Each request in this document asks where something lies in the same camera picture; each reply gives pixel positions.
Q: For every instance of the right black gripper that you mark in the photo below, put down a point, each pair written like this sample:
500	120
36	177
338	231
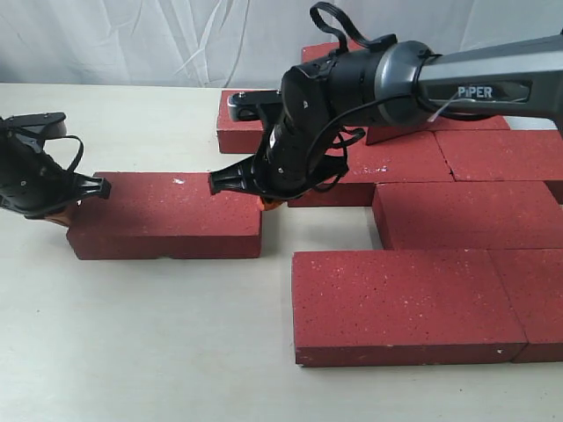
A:
301	150

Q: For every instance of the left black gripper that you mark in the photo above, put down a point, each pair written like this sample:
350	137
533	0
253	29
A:
34	185

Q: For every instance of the right grey Piper arm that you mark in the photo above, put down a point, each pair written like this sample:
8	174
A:
406	83

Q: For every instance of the back base red brick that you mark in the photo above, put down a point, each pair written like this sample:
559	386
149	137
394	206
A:
236	137

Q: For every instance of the front large red brick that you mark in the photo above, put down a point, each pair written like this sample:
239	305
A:
401	308

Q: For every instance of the grey fabric backdrop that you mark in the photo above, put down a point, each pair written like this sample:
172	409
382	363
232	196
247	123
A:
230	43

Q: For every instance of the white plastic tray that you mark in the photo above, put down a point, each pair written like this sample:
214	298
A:
521	123

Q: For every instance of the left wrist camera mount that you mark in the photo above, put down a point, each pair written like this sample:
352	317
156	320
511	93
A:
43	126

